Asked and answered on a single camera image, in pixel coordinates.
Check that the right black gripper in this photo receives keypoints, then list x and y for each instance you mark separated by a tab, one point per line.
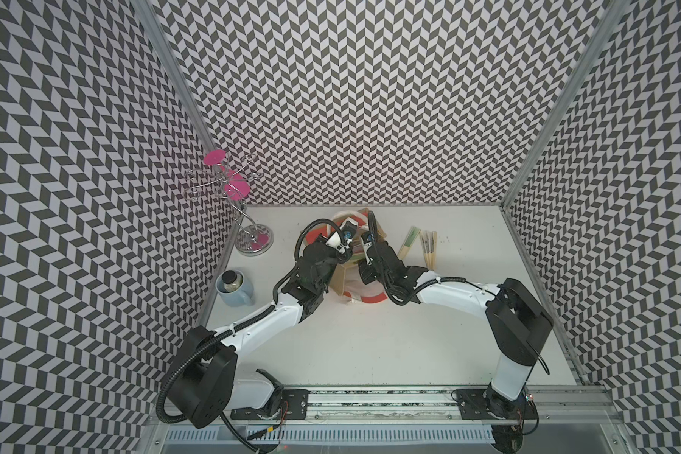
367	277

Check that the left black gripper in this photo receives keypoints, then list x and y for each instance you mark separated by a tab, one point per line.
345	255

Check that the burlap red striped tote bag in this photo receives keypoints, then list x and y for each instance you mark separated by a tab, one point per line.
346	281

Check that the green tassel folding fan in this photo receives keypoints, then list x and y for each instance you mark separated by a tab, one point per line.
408	242

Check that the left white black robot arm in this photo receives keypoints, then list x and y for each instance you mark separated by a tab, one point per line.
203	382

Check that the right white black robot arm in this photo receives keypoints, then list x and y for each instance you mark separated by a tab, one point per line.
518	322

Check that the light blue mug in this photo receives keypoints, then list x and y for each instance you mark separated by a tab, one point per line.
235	289

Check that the chrome stand with pink cups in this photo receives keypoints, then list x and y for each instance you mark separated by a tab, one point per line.
216	180

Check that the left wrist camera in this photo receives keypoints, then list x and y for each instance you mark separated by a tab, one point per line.
341	240

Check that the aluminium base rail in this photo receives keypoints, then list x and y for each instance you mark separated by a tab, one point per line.
409	419

